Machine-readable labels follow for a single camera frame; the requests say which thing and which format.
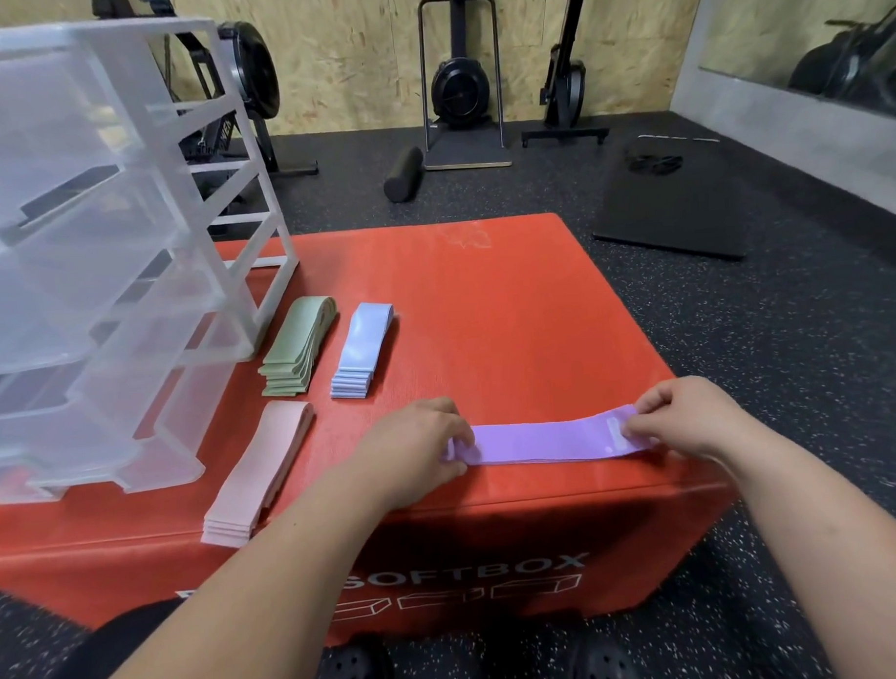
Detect clear plastic drawer unit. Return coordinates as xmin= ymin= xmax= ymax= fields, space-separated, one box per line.
xmin=0 ymin=15 xmax=303 ymax=371

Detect person's left forearm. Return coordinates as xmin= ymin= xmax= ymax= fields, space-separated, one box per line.
xmin=78 ymin=462 xmax=402 ymax=679

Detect black ski machine with stand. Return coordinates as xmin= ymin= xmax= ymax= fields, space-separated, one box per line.
xmin=416 ymin=0 xmax=514 ymax=172

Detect person's right hand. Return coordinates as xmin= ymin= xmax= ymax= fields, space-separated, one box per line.
xmin=621 ymin=374 xmax=754 ymax=466

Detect person's black trousers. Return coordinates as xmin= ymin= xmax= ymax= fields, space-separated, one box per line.
xmin=31 ymin=592 xmax=337 ymax=679

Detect wall mirror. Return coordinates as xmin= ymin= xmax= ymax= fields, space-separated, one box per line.
xmin=696 ymin=0 xmax=896 ymax=127

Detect person's left hand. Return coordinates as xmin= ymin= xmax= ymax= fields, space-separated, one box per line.
xmin=343 ymin=395 xmax=478 ymax=513

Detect translucent plastic drawer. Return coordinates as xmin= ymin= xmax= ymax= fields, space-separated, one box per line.
xmin=114 ymin=357 xmax=242 ymax=495
xmin=0 ymin=49 xmax=149 ymax=228
xmin=0 ymin=305 xmax=261 ymax=507
xmin=0 ymin=167 xmax=227 ymax=379

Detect purple band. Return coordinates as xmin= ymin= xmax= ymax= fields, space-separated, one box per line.
xmin=441 ymin=403 xmax=662 ymax=469

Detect black perforated clog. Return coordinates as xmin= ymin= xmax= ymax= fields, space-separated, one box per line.
xmin=311 ymin=634 xmax=395 ymax=679
xmin=568 ymin=633 xmax=645 ymax=679

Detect black exercise mat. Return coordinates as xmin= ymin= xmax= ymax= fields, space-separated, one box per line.
xmin=590 ymin=135 xmax=751 ymax=266

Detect stack of blue bands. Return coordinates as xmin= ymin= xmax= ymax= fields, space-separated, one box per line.
xmin=326 ymin=301 xmax=398 ymax=401

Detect black straps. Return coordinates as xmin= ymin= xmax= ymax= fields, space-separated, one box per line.
xmin=624 ymin=150 xmax=686 ymax=178

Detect stack of green bands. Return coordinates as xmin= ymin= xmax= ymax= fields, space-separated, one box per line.
xmin=255 ymin=295 xmax=341 ymax=399

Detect black foam roller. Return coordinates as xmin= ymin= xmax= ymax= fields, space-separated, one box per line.
xmin=381 ymin=145 xmax=427 ymax=205

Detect person's right forearm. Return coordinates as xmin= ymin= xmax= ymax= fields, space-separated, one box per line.
xmin=714 ymin=407 xmax=896 ymax=679

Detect red soft plyo box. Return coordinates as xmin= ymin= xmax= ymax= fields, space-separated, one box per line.
xmin=0 ymin=207 xmax=742 ymax=657

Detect black upright rowing machine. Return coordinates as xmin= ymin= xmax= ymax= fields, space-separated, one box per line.
xmin=516 ymin=0 xmax=611 ymax=149

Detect stack of pink bands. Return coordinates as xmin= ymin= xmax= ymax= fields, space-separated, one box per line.
xmin=195 ymin=398 xmax=321 ymax=551

